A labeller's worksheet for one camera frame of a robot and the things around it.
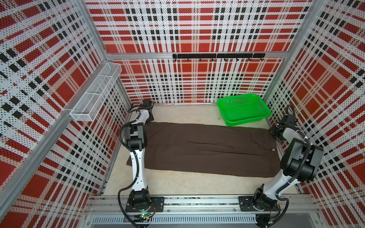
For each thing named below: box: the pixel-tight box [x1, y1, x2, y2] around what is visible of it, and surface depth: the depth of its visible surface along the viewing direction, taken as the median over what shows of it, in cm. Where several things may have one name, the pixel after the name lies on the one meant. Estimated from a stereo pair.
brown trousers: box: [144, 121, 282, 178], surface depth 95 cm
